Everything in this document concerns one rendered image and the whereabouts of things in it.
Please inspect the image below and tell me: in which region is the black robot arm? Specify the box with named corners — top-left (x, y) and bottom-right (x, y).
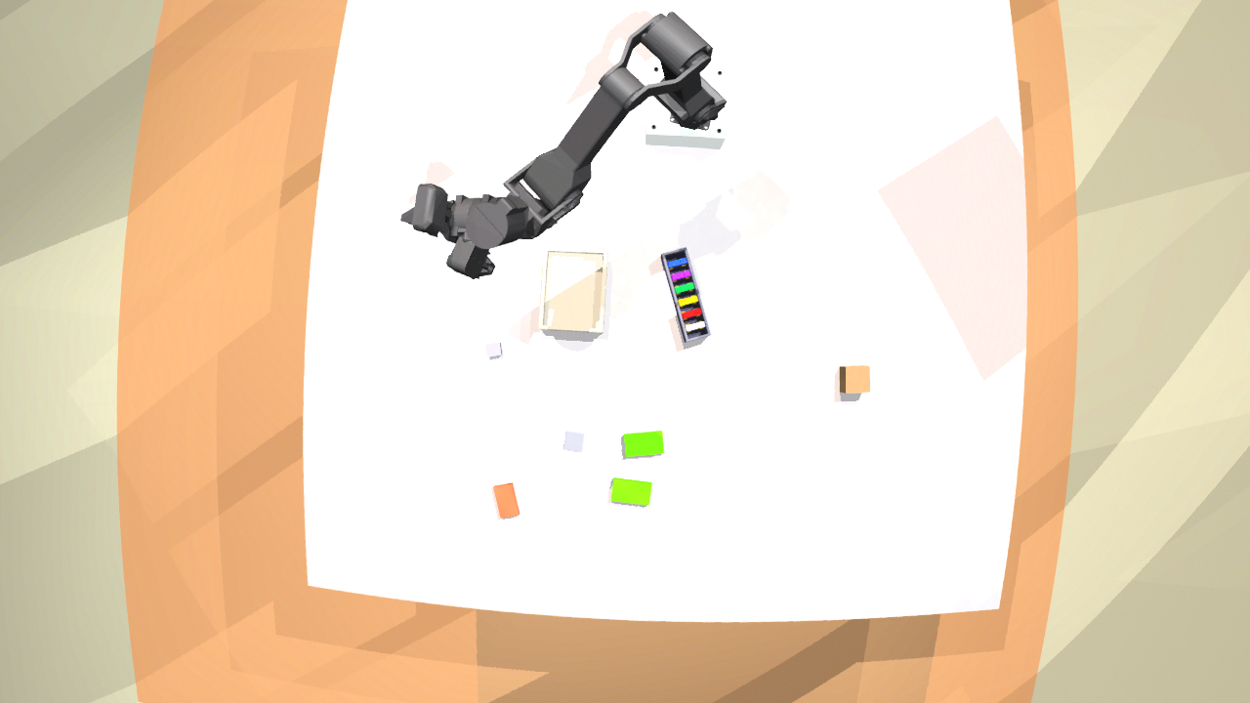
top-left (446, 13), bottom-right (728, 279)

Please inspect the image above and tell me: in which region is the small tan block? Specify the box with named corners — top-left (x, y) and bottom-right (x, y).
top-left (839, 365), bottom-right (870, 393)

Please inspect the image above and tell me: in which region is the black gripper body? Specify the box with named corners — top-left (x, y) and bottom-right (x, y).
top-left (413, 183), bottom-right (500, 238)

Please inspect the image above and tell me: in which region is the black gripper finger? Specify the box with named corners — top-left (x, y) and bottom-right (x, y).
top-left (400, 206), bottom-right (438, 238)
top-left (440, 200), bottom-right (458, 244)

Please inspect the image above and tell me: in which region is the orange rectangular block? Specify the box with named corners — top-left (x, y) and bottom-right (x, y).
top-left (494, 482), bottom-right (520, 518)

